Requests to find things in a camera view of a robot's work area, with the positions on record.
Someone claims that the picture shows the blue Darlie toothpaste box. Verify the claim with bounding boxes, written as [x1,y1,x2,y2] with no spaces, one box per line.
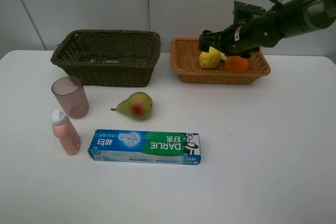
[88,129,201,165]

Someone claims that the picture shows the yellow lemon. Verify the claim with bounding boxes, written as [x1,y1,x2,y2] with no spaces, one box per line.
[199,47,221,69]

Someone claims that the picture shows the orange mandarin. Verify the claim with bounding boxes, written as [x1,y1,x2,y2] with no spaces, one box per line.
[224,56,249,71]

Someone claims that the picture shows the green red pear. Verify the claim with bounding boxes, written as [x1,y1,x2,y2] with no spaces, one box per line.
[110,92,153,120]

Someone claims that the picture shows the orange wicker basket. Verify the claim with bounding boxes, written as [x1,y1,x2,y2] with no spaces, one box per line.
[171,38,270,85]

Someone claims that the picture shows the dark brown wicker basket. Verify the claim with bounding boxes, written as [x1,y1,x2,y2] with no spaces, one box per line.
[50,29,161,88]

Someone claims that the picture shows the translucent pink plastic cup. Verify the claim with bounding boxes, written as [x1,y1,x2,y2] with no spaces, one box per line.
[51,76,89,119]

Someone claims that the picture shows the pink bottle white cap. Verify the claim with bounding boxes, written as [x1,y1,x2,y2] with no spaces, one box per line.
[51,109,81,155]

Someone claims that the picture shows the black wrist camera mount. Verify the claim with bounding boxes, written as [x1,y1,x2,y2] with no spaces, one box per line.
[233,1,266,24]

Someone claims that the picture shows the halved avocado with pit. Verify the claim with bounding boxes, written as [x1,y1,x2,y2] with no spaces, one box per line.
[220,52,227,61]

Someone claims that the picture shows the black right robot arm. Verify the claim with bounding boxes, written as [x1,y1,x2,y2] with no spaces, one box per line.
[198,0,335,58]

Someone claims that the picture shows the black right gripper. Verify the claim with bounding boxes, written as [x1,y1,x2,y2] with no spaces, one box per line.
[198,18,284,58]

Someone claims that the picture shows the black rectangular bottle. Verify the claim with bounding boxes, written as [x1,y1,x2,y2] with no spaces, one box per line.
[90,59,121,64]

